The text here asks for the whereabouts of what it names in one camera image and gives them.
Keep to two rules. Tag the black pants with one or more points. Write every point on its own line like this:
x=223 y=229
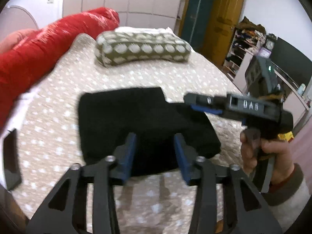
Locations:
x=106 y=118

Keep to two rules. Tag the pink round headboard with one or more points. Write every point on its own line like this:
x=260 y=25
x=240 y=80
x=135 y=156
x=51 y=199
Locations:
x=14 y=18

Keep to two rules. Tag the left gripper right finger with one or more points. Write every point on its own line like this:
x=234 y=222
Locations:
x=186 y=159

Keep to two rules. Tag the black television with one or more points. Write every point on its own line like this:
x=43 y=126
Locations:
x=292 y=62

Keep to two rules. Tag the black tablet on bed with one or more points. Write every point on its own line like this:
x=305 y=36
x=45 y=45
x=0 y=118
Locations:
x=12 y=171

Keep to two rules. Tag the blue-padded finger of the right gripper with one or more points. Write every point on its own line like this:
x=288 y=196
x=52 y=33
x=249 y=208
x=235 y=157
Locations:
x=207 y=110

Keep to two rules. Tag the red rolled blanket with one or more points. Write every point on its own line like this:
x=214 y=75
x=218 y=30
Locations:
x=37 y=54

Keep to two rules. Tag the green white patterned pillow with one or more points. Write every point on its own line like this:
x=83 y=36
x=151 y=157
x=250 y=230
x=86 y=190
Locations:
x=115 y=48

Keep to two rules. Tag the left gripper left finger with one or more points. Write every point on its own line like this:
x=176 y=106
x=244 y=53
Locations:
x=124 y=155

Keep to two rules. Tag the right forearm white sleeve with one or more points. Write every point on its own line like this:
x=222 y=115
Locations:
x=288 y=199

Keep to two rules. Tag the cluttered white shelf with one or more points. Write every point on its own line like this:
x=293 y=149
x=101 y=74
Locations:
x=249 y=40

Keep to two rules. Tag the wooden door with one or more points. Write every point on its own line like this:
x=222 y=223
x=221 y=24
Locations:
x=208 y=26

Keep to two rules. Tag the right hand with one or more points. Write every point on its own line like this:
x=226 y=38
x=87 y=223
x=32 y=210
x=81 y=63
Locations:
x=283 y=166

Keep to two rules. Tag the white wardrobe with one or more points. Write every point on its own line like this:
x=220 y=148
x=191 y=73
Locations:
x=133 y=13

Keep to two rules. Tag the pink pillow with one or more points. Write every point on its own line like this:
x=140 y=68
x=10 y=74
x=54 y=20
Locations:
x=14 y=38

